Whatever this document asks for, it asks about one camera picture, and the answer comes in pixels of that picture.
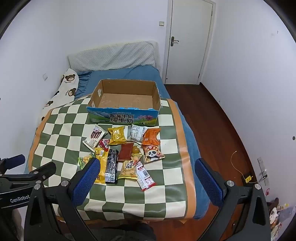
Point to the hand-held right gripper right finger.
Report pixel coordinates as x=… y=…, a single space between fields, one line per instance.
x=208 y=183

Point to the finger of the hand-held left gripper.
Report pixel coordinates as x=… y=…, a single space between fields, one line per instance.
x=44 y=171
x=15 y=161

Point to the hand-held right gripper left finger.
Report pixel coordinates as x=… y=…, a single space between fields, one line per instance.
x=86 y=180

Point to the white chocolate wafer packet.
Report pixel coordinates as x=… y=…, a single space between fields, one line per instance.
x=93 y=138

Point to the yellow crinkled snack packet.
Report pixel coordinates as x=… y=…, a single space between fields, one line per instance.
x=117 y=136

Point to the colourful candy packet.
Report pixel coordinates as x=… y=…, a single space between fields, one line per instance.
x=84 y=161

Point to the yellow long snack packet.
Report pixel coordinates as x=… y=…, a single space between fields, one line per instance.
x=103 y=162

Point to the black long snack packet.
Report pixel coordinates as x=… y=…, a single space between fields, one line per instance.
x=111 y=166

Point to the green white checkered blanket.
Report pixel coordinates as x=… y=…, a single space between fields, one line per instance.
x=69 y=143

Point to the small yellow clip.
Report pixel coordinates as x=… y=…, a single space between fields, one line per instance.
x=248 y=179

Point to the small red snack packet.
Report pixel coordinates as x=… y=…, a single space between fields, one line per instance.
x=105 y=143

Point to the yellow biscuit packet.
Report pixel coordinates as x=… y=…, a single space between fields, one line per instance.
x=128 y=170

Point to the dark red snack packet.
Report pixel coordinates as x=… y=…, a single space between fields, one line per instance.
x=125 y=151

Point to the clear packet with yellow ball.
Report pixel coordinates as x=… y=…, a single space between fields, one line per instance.
x=136 y=150

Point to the white red strip packet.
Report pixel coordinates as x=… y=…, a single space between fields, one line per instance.
x=145 y=179

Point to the panda print snack packet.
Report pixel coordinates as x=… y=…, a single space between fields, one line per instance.
x=152 y=154

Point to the silver white snack packet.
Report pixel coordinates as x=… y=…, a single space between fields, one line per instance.
x=137 y=132

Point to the orange snack packet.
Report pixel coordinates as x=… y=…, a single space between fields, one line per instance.
x=151 y=137

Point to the colourful toy pile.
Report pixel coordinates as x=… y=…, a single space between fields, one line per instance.
x=275 y=213

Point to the white bear print pillow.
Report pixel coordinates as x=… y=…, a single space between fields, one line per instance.
x=67 y=92

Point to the blue bed sheet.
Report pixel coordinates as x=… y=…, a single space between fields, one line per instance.
x=129 y=73

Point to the grey textured pillow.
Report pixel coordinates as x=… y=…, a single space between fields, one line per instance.
x=111 y=58

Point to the white door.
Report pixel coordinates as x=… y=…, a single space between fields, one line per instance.
x=189 y=58

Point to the white wall power strip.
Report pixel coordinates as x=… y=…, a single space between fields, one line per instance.
x=262 y=166

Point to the white wall outlet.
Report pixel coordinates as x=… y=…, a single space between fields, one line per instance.
x=45 y=76

